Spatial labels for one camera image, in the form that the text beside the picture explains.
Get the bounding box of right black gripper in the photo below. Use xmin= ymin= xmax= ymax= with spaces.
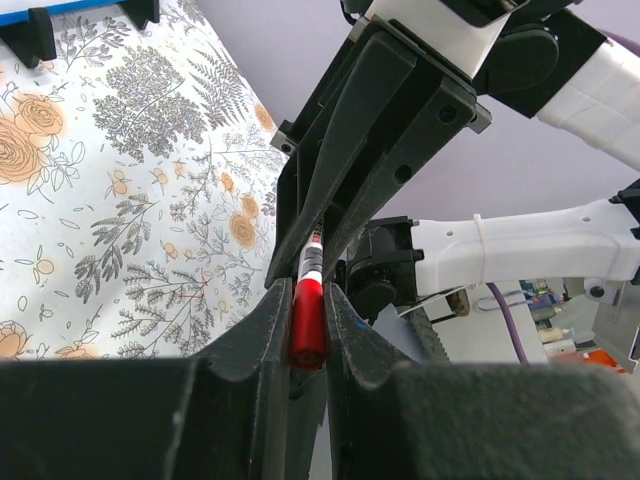
xmin=265 ymin=1 xmax=493 ymax=285

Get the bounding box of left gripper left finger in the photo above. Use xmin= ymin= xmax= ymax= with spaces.
xmin=1 ymin=279 xmax=292 ymax=479

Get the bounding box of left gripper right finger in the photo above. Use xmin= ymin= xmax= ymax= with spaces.
xmin=324 ymin=284 xmax=639 ymax=479

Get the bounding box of red marker cap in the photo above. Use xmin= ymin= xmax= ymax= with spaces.
xmin=290 ymin=278 xmax=326 ymax=371

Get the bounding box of blue framed whiteboard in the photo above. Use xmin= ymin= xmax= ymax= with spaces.
xmin=0 ymin=0 xmax=121 ymax=27

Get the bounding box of red whiteboard marker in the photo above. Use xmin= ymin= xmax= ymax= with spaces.
xmin=297 ymin=221 xmax=324 ymax=283

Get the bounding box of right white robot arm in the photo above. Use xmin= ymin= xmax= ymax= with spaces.
xmin=267 ymin=1 xmax=639 ymax=297

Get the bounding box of black whiteboard stand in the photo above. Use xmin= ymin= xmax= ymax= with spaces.
xmin=1 ymin=0 xmax=160 ymax=69

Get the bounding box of floral table mat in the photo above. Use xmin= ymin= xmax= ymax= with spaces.
xmin=1 ymin=1 xmax=286 ymax=361

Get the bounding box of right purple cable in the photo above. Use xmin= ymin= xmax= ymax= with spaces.
xmin=484 ymin=282 xmax=532 ymax=364

